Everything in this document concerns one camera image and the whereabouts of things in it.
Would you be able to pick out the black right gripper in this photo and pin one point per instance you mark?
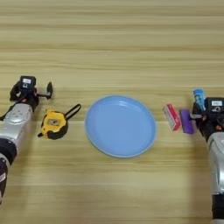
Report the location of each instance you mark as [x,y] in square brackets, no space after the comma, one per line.
[211,124]

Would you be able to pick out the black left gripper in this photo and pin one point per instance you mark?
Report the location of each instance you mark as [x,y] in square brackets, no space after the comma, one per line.
[29,99]

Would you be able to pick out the blue glue stick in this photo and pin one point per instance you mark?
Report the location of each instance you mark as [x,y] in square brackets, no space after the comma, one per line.
[199,97]

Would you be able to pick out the red white small box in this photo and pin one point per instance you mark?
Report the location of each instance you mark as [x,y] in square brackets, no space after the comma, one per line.
[172,117]

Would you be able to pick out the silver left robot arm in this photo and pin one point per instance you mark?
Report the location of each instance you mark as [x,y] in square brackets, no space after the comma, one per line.
[13,128]

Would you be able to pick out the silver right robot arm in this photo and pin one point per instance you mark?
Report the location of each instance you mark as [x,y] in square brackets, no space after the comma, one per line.
[217,175]

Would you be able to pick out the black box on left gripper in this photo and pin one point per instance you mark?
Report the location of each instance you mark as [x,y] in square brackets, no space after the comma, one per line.
[27,83]

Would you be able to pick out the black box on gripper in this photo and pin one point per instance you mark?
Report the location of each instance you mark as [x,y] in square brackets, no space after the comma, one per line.
[215,105]
[27,83]

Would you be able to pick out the purple rectangular block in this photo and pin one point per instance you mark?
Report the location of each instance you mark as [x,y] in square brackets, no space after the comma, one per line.
[186,122]

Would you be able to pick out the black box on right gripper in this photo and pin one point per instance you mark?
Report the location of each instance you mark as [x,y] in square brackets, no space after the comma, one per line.
[215,105]

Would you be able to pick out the yellow black tape measure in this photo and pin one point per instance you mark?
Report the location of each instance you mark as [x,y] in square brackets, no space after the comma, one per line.
[54,124]

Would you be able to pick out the blue round plate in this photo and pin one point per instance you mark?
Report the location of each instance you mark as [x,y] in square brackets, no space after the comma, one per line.
[120,127]

